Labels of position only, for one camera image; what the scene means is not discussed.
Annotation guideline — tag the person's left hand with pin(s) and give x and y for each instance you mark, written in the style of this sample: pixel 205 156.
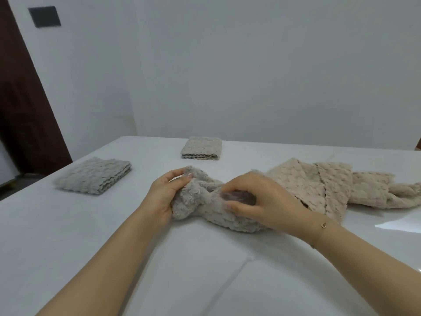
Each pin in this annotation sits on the person's left hand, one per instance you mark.
pixel 161 197

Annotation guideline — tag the person's right hand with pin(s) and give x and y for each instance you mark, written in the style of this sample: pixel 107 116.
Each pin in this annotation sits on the person's right hand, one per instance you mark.
pixel 279 207

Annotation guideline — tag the blue-grey fluffy towel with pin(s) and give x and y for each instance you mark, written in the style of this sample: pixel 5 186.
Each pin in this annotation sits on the blue-grey fluffy towel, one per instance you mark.
pixel 204 200

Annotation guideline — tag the taupe fluffy towel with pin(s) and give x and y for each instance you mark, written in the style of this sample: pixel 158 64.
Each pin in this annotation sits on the taupe fluffy towel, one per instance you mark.
pixel 92 176
pixel 201 146

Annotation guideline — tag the person's left forearm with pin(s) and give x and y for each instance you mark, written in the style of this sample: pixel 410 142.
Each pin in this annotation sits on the person's left forearm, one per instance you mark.
pixel 105 266

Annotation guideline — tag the white glossy table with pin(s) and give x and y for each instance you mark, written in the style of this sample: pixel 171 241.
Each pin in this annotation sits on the white glossy table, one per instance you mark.
pixel 213 276

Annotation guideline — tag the dark brown wooden door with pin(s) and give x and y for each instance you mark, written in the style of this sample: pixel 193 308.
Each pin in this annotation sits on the dark brown wooden door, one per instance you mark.
pixel 26 111

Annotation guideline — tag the black wall switch panel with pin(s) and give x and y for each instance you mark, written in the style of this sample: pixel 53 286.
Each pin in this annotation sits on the black wall switch panel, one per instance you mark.
pixel 44 17

